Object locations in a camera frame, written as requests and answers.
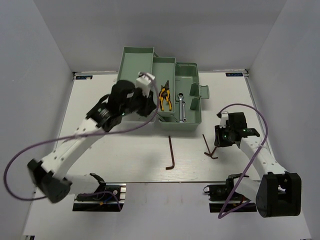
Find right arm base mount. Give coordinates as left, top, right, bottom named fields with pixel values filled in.
left=203, top=173, right=249, bottom=213

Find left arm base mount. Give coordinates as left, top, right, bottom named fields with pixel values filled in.
left=72, top=173, right=127, bottom=212

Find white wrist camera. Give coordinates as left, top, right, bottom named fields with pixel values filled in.
left=217, top=111, right=229, bottom=128
left=135, top=72, right=155, bottom=98

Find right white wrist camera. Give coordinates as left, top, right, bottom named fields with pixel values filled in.
left=217, top=111, right=229, bottom=128

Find yellow combination pliers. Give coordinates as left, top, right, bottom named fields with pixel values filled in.
left=158, top=85, right=167, bottom=112

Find brown hex key right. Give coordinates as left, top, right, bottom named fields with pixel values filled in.
left=202, top=134, right=218, bottom=160

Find yellow needle-nose pliers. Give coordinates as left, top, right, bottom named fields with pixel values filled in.
left=163, top=80, right=172, bottom=111

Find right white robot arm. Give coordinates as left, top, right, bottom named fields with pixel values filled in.
left=214, top=111, right=302, bottom=218

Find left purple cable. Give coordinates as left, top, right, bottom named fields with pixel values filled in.
left=3, top=71, right=161, bottom=210

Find left blue table label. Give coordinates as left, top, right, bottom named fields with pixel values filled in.
left=75, top=75, right=93, bottom=80

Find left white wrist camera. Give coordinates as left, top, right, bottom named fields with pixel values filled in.
left=135, top=72, right=155, bottom=98

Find thin brown hex key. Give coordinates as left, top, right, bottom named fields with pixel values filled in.
left=204, top=147, right=218, bottom=159

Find small silver combination wrench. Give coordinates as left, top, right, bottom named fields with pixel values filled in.
left=182, top=101, right=187, bottom=123

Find green plastic toolbox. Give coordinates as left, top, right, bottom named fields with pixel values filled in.
left=117, top=46, right=210, bottom=132

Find long brown hex key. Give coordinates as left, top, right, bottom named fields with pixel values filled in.
left=165, top=135, right=175, bottom=171

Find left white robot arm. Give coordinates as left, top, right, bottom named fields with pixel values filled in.
left=27, top=77, right=157, bottom=204

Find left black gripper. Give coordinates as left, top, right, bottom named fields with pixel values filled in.
left=120, top=84, right=158, bottom=117

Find large silver ratchet wrench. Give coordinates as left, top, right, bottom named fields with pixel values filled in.
left=177, top=92, right=184, bottom=122

